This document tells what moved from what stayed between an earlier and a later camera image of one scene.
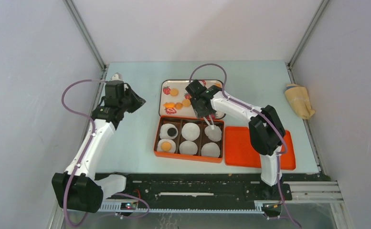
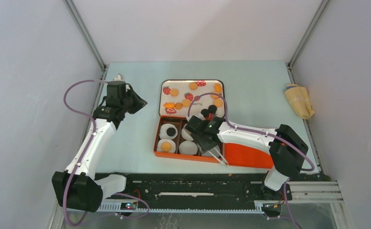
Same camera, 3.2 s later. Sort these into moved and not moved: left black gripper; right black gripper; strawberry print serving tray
Moved: right black gripper
Not moved: strawberry print serving tray; left black gripper
